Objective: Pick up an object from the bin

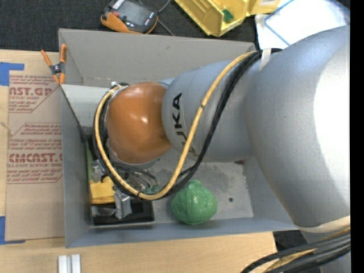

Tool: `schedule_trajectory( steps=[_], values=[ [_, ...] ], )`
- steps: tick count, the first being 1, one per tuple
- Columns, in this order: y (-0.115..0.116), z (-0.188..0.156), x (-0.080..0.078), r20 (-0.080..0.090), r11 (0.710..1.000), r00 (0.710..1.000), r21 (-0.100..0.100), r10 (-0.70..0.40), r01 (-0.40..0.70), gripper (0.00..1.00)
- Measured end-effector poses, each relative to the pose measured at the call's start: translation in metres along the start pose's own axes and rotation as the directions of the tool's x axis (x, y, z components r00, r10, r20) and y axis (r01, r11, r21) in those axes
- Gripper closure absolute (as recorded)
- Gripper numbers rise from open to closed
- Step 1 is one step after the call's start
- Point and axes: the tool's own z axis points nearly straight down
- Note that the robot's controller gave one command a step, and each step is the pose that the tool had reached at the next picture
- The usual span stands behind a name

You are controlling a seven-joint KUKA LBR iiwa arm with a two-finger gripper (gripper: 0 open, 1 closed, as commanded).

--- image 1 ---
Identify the pale grey metal gripper finger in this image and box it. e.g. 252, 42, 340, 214
114, 192, 133, 220

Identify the black flat box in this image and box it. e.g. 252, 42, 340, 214
90, 198, 155, 226

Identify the yellow block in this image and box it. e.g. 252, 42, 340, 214
89, 176, 116, 205

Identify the green toy lettuce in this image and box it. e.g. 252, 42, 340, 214
170, 179, 219, 226

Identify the brown cardboard board red print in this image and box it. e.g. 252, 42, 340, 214
0, 49, 66, 245

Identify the grey metal bin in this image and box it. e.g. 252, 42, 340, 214
58, 28, 302, 249

